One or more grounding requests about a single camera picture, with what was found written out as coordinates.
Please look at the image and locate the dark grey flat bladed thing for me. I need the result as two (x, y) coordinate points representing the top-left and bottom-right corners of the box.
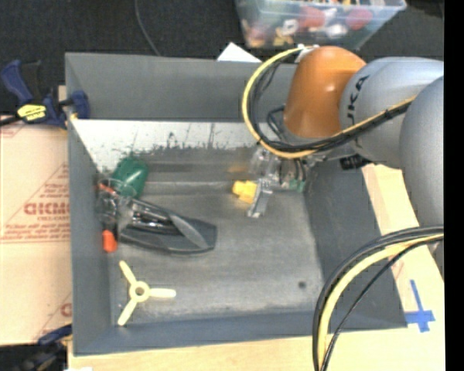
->
(118, 201), (218, 255)

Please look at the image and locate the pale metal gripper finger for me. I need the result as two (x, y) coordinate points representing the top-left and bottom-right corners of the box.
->
(255, 188), (275, 219)
(247, 185), (264, 219)

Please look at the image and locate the yellow toy block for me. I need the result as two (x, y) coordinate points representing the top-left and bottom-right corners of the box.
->
(231, 179), (257, 205)

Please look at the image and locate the grey metal bin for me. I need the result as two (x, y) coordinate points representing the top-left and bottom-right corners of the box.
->
(64, 52), (408, 357)

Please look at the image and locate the cream three-blade propeller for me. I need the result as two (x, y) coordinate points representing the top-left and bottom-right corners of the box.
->
(116, 260), (178, 328)

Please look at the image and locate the brown cardboard board red print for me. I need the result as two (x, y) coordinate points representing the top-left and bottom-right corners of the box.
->
(0, 114), (73, 347)

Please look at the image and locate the black cylinder on white bracket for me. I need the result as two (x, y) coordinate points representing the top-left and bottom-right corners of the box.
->
(339, 155), (369, 171)

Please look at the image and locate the small orange cap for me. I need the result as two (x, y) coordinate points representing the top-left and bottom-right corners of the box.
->
(101, 229), (119, 254)

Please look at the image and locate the dark green cup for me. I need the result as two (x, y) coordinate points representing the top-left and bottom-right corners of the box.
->
(111, 155), (150, 199)

